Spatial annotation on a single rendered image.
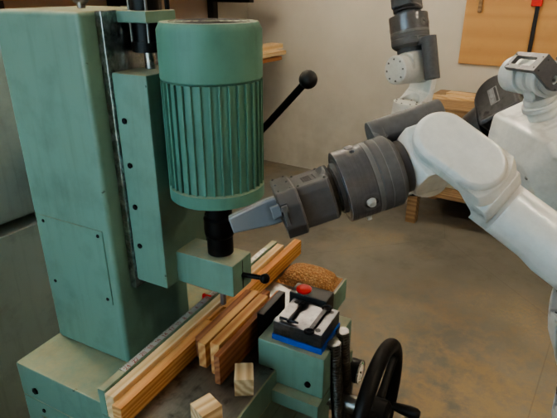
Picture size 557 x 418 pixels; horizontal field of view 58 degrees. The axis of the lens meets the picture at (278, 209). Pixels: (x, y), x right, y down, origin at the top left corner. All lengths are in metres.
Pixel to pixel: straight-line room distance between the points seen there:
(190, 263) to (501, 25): 3.28
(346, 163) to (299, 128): 4.13
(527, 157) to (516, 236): 0.40
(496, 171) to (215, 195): 0.47
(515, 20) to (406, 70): 2.79
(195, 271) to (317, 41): 3.63
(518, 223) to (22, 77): 0.87
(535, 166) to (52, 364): 1.05
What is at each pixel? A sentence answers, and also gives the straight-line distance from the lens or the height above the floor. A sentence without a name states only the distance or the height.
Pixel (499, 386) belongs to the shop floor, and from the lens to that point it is 2.47.
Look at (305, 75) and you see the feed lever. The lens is 0.96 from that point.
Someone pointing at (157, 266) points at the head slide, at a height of 1.05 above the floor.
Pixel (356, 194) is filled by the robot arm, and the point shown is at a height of 1.34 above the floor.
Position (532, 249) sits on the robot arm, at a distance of 0.62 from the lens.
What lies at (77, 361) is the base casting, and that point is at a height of 0.80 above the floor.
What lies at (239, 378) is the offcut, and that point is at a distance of 0.93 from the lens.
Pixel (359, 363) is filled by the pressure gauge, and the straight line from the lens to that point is 1.35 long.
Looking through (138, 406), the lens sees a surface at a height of 0.91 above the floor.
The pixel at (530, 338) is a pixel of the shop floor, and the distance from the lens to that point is 2.81.
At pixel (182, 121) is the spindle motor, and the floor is 1.36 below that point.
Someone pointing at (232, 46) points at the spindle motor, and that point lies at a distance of 0.82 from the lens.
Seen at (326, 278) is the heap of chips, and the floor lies 0.93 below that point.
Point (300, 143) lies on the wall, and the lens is 4.74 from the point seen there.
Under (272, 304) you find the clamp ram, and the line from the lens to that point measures 1.00.
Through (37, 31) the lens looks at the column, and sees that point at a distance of 1.02.
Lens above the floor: 1.56
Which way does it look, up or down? 24 degrees down
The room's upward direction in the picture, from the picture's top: straight up
